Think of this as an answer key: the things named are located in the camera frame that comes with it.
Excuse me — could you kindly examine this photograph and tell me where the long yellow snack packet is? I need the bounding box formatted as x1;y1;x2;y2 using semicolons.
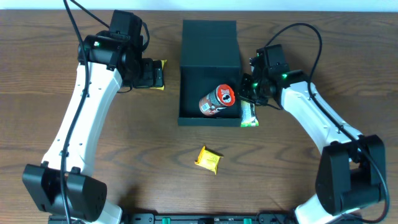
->
150;60;167;90

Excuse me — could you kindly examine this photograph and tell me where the dark red Pringles can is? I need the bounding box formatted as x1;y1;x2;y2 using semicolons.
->
199;84;236;116

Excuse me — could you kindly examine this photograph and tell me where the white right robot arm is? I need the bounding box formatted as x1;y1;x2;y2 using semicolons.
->
239;70;390;223

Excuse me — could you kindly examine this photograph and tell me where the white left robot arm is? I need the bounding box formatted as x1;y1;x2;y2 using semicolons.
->
22;30;164;223

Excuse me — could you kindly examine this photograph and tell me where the green white snack packet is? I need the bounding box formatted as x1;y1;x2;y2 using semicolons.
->
241;101;259;128

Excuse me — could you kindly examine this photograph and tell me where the black open gift box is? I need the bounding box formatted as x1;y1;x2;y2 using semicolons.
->
178;20;242;127

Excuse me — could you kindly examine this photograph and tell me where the small yellow snack packet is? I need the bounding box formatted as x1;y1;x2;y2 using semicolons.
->
195;146;223;175

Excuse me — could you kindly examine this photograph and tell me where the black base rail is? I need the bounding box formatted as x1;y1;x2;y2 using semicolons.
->
48;207;301;224

